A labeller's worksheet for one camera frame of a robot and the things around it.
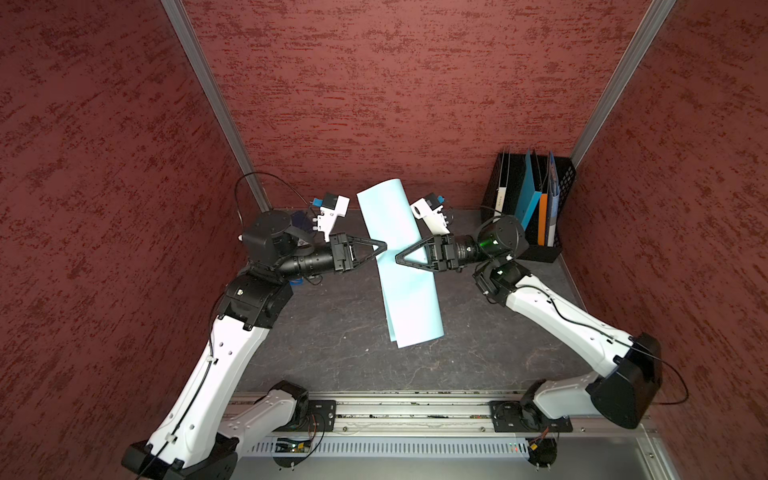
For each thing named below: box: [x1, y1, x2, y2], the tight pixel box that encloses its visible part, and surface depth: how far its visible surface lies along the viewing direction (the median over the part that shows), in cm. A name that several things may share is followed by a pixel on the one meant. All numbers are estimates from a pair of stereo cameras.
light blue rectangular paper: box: [356, 179, 445, 349], surface depth 54 cm
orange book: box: [538, 194, 548, 246], surface depth 94 cm
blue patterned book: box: [547, 151, 560, 247], surface depth 93 cm
